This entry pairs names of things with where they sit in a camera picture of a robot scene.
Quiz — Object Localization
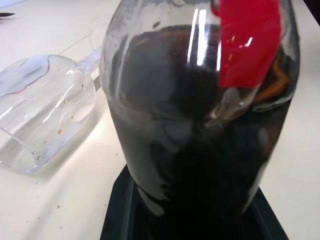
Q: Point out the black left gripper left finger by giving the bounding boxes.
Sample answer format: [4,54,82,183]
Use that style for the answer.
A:
[99,164,146,240]

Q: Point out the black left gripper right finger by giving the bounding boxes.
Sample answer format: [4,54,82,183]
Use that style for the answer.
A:
[243,186,290,240]

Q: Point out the clear bottle with dark drink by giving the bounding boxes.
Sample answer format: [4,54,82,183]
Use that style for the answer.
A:
[99,0,301,240]

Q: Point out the clear plastic scoop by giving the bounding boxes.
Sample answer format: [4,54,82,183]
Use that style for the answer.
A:
[0,45,104,175]

